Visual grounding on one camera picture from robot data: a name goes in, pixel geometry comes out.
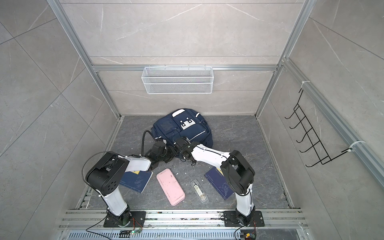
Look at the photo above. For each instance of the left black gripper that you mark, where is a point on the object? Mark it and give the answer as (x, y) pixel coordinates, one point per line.
(170, 148)

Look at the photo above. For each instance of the navy blue student backpack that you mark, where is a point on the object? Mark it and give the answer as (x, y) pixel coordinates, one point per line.
(186, 123)

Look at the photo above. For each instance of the navy blue notebook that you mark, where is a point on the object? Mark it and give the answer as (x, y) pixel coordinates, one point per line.
(218, 181)
(136, 181)

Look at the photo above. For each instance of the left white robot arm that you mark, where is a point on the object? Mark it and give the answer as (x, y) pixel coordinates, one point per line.
(105, 176)

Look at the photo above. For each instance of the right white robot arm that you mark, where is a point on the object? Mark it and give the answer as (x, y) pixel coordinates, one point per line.
(236, 169)

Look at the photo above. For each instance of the pink pencil case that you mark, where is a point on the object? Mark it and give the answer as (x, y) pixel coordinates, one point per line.
(171, 187)

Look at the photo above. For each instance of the white wire mesh basket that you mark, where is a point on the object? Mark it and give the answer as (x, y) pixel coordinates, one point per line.
(178, 80)

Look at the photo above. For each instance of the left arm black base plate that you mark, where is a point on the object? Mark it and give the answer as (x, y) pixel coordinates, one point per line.
(128, 219)

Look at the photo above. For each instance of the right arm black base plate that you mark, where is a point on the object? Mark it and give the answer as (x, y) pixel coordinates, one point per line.
(236, 219)

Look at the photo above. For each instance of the aluminium front rail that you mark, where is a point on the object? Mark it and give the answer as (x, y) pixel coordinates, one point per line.
(180, 219)

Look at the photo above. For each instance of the black wire hook rack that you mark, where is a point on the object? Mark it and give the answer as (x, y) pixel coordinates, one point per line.
(310, 134)

